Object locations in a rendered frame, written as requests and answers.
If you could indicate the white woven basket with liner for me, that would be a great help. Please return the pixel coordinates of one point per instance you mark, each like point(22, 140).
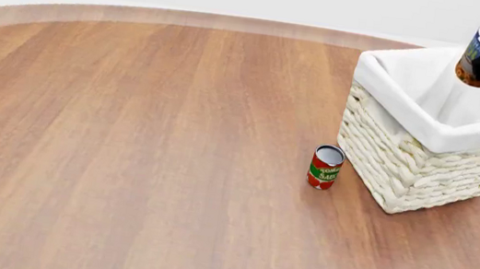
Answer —
point(431, 131)

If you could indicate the red tomato sauce can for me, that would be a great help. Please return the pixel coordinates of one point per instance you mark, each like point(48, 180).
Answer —
point(324, 170)

